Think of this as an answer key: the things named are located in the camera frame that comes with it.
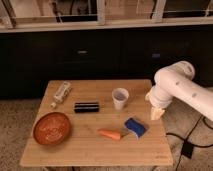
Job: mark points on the blue sponge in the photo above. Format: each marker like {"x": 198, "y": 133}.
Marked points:
{"x": 133, "y": 126}

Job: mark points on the wooden table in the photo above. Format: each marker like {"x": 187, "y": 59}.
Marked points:
{"x": 85, "y": 147}

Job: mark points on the white paper cup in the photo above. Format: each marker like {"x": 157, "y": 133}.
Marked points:
{"x": 120, "y": 97}

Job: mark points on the clear plastic bottle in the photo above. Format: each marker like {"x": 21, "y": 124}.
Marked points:
{"x": 61, "y": 94}

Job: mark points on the black power adapter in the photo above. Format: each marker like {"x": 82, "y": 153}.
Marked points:
{"x": 187, "y": 149}

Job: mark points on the black eraser block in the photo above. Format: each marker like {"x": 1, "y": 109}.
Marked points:
{"x": 86, "y": 107}

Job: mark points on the red-brown bowl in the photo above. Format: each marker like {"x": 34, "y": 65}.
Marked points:
{"x": 52, "y": 129}

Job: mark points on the orange carrot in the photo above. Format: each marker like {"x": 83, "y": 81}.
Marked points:
{"x": 110, "y": 134}

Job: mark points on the white window frame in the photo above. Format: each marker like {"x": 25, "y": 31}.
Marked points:
{"x": 50, "y": 15}

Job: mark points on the dark cabinet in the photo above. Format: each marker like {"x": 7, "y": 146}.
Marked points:
{"x": 29, "y": 60}

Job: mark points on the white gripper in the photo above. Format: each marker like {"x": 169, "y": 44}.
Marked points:
{"x": 159, "y": 99}

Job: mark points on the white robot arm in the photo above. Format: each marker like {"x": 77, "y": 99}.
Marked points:
{"x": 176, "y": 81}

